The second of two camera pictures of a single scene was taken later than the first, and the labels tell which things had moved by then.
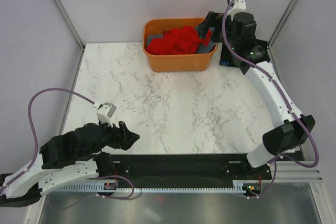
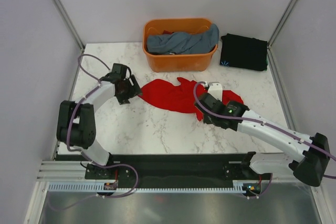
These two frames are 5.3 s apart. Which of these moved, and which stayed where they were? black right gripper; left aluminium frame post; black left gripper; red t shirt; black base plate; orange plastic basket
Moved: black left gripper; black right gripper; red t shirt
Stayed: orange plastic basket; black base plate; left aluminium frame post
